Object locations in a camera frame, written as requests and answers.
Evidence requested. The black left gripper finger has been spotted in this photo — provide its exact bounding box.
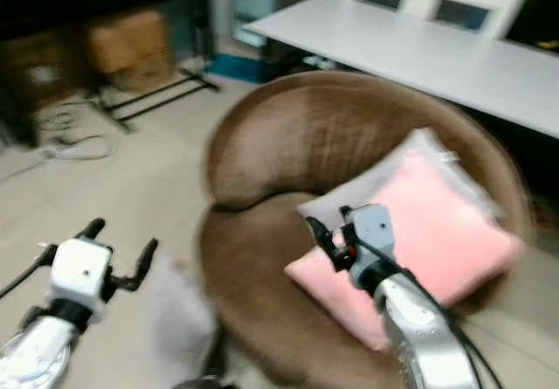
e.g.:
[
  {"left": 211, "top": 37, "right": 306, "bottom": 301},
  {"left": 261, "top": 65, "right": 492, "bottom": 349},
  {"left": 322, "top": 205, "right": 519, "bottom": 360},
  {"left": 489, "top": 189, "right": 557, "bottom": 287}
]
[
  {"left": 131, "top": 237, "right": 161, "bottom": 285},
  {"left": 38, "top": 218, "right": 107, "bottom": 257}
]

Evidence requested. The pale grey pillow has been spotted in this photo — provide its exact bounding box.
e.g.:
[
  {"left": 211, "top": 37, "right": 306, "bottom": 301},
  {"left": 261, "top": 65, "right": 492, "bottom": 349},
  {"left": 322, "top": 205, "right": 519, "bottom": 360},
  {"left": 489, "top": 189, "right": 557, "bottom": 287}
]
[{"left": 295, "top": 128, "right": 504, "bottom": 233}]

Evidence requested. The white floor cushion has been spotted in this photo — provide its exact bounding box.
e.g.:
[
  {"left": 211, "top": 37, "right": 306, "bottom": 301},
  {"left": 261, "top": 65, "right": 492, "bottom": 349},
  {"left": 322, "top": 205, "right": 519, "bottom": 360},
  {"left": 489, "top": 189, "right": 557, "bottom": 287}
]
[{"left": 142, "top": 265, "right": 221, "bottom": 383}]

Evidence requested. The brown round sofa chair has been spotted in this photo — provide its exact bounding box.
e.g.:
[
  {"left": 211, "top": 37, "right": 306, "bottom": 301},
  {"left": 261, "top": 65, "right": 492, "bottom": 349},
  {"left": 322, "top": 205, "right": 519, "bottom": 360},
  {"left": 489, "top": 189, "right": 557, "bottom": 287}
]
[{"left": 197, "top": 70, "right": 539, "bottom": 389}]

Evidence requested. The pink pillow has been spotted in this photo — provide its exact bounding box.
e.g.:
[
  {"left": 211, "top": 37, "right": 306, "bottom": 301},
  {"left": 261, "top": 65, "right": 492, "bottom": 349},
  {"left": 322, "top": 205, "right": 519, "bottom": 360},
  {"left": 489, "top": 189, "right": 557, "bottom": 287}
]
[{"left": 284, "top": 151, "right": 526, "bottom": 353}]

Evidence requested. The black metal floor rack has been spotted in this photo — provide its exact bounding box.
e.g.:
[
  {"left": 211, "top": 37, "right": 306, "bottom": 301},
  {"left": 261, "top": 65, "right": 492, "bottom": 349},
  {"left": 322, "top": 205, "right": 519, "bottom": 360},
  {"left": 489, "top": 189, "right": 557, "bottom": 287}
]
[{"left": 98, "top": 67, "right": 221, "bottom": 133}]

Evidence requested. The teal floor mat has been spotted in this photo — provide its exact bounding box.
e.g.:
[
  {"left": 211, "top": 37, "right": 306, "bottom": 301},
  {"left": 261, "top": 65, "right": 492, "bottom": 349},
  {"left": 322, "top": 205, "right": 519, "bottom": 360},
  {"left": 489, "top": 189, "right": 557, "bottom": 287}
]
[{"left": 208, "top": 52, "right": 265, "bottom": 84}]

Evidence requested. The dark labelled cardboard box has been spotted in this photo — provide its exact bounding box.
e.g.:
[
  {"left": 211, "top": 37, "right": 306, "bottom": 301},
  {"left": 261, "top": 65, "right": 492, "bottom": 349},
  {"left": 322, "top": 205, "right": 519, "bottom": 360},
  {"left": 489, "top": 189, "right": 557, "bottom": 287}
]
[{"left": 3, "top": 31, "right": 86, "bottom": 112}]

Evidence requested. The white long table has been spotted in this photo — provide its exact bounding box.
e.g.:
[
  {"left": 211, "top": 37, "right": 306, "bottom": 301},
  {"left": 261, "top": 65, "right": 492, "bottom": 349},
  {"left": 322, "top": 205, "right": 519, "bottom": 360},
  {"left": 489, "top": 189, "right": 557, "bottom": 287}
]
[{"left": 243, "top": 0, "right": 559, "bottom": 139}]

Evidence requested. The large cardboard box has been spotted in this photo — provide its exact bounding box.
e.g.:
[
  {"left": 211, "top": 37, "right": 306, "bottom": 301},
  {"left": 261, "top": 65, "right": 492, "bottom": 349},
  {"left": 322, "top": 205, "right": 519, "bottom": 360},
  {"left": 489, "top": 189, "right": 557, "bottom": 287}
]
[{"left": 85, "top": 8, "right": 177, "bottom": 94}]

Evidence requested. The black shelf unit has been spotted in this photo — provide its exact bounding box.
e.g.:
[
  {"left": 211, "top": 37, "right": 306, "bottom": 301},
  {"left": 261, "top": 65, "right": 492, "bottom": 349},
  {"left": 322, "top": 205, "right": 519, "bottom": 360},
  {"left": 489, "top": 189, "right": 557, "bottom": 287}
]
[{"left": 0, "top": 0, "right": 214, "bottom": 149}]

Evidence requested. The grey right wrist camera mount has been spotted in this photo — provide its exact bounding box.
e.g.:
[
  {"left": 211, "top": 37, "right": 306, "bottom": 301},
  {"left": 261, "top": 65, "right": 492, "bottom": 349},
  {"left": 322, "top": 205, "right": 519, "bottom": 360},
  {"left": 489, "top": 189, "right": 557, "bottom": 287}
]
[{"left": 344, "top": 203, "right": 397, "bottom": 273}]

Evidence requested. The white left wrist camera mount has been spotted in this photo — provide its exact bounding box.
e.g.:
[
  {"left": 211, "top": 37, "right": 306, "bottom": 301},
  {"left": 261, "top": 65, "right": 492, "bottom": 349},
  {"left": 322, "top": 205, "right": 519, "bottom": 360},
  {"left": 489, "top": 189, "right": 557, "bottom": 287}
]
[{"left": 49, "top": 238, "right": 114, "bottom": 303}]

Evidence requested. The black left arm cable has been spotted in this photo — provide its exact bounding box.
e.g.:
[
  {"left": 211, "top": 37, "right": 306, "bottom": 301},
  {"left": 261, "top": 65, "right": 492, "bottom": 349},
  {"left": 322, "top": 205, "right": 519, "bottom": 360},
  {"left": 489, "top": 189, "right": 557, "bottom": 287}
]
[{"left": 0, "top": 254, "right": 55, "bottom": 299}]

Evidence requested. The white power strip with cable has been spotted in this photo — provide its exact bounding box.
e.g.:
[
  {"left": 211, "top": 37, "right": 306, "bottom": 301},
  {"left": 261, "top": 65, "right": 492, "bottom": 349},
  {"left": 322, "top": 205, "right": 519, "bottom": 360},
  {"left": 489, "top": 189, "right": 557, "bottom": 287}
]
[{"left": 42, "top": 109, "right": 116, "bottom": 161}]

